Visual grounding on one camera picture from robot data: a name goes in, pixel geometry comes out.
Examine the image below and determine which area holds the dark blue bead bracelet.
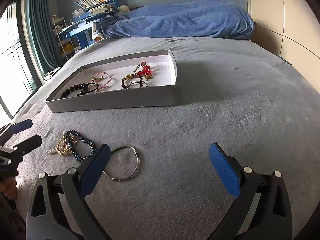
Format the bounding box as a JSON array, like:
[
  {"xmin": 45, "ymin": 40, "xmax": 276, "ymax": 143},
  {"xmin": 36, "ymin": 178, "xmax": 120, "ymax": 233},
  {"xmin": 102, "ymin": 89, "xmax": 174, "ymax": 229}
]
[{"xmin": 65, "ymin": 129, "xmax": 98, "ymax": 163}]

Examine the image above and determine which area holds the grey bed cover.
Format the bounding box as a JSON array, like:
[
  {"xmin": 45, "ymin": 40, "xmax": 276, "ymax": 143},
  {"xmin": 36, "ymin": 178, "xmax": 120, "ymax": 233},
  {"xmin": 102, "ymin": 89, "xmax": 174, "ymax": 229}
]
[{"xmin": 6, "ymin": 37, "xmax": 319, "ymax": 239}]

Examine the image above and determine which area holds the stack of papers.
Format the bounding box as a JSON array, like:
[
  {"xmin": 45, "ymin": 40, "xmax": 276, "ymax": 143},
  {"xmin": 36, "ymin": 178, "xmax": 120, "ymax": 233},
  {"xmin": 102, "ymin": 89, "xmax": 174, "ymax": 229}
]
[{"xmin": 88, "ymin": 4, "xmax": 114, "ymax": 15}]

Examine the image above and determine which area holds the left hand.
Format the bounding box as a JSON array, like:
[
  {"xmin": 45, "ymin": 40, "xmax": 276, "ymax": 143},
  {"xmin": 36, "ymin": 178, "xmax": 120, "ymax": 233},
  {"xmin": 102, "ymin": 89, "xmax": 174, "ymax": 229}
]
[{"xmin": 0, "ymin": 177, "xmax": 17, "ymax": 199}]

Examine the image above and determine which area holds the large silver bangle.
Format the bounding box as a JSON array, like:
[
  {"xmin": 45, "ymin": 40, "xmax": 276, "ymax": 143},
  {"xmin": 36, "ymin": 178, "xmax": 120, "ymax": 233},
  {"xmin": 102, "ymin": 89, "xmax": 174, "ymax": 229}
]
[{"xmin": 103, "ymin": 145, "xmax": 141, "ymax": 182}]

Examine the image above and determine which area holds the small silver bangle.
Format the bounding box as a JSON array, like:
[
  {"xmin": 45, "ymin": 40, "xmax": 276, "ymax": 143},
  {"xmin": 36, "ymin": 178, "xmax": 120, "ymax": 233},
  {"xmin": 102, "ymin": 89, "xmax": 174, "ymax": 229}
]
[{"xmin": 128, "ymin": 81, "xmax": 149, "ymax": 88}]

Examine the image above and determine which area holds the grey shallow cardboard tray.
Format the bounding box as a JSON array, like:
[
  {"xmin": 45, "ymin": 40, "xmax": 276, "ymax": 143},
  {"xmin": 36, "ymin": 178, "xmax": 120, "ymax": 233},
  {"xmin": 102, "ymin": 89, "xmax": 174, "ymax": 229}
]
[{"xmin": 46, "ymin": 50, "xmax": 177, "ymax": 113}]

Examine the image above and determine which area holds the black hair tie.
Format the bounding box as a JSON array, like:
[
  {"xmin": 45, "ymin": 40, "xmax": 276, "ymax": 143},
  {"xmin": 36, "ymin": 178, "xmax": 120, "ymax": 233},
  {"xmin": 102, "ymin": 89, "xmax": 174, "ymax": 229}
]
[{"xmin": 76, "ymin": 82, "xmax": 100, "ymax": 97}]

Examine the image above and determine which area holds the cream wardrobe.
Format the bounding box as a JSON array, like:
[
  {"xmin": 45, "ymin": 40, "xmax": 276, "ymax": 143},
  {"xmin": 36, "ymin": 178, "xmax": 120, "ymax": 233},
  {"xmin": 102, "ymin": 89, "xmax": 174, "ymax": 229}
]
[{"xmin": 247, "ymin": 0, "xmax": 319, "ymax": 90}]

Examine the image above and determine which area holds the blue blanket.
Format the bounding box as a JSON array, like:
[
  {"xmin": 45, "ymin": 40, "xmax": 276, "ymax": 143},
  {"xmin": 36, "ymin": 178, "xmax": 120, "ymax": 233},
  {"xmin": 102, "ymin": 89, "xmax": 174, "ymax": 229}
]
[{"xmin": 93, "ymin": 0, "xmax": 255, "ymax": 40}]

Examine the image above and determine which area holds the red bead gold necklace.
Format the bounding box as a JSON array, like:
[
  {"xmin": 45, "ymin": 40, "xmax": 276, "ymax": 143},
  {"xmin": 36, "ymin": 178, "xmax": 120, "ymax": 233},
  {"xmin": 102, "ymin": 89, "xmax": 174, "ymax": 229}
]
[{"xmin": 133, "ymin": 61, "xmax": 158, "ymax": 81}]

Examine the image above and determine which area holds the blue desk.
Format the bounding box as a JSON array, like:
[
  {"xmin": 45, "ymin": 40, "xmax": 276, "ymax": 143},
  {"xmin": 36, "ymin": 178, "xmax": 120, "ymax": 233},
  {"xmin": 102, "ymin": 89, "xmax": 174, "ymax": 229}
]
[{"xmin": 69, "ymin": 0, "xmax": 120, "ymax": 49}]

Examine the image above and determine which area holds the gold charm bracelet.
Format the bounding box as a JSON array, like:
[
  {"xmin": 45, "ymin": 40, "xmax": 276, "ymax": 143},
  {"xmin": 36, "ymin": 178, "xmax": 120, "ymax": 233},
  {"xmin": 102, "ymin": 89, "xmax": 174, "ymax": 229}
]
[{"xmin": 45, "ymin": 131, "xmax": 78, "ymax": 157}]

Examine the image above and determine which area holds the white shelf rack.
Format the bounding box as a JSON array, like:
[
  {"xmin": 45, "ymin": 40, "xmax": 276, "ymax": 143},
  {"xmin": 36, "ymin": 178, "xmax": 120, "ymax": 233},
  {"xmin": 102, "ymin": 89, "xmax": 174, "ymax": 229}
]
[{"xmin": 52, "ymin": 15, "xmax": 80, "ymax": 61}]

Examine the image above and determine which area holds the dark maroon bead bracelet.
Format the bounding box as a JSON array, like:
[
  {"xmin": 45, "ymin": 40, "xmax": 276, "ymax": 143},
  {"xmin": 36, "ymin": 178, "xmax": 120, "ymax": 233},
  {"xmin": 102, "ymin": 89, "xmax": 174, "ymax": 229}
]
[{"xmin": 121, "ymin": 73, "xmax": 144, "ymax": 90}]

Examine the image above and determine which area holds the pink cord bracelet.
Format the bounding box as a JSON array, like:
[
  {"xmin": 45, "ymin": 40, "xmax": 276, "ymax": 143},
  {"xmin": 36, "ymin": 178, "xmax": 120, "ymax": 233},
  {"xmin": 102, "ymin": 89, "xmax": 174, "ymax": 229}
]
[{"xmin": 90, "ymin": 71, "xmax": 115, "ymax": 92}]

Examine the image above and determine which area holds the teal curtain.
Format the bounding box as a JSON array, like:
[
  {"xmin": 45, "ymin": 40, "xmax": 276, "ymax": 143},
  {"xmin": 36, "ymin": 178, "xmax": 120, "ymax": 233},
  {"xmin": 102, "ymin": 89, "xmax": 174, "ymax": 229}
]
[{"xmin": 27, "ymin": 0, "xmax": 63, "ymax": 75}]

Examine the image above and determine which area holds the white plush toy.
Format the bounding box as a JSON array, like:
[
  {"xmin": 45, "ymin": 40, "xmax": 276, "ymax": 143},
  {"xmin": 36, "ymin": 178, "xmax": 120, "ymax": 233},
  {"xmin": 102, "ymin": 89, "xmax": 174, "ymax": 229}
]
[{"xmin": 116, "ymin": 5, "xmax": 130, "ymax": 15}]

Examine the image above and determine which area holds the window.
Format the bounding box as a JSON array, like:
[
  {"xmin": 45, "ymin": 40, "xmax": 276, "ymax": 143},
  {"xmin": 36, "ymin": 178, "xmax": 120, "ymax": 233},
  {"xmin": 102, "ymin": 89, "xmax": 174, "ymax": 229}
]
[{"xmin": 0, "ymin": 0, "xmax": 42, "ymax": 126}]

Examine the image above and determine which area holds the black bead bracelet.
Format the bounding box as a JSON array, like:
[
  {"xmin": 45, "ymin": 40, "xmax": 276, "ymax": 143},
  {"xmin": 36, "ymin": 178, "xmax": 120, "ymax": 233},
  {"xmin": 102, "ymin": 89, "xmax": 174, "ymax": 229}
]
[{"xmin": 60, "ymin": 82, "xmax": 87, "ymax": 99}]

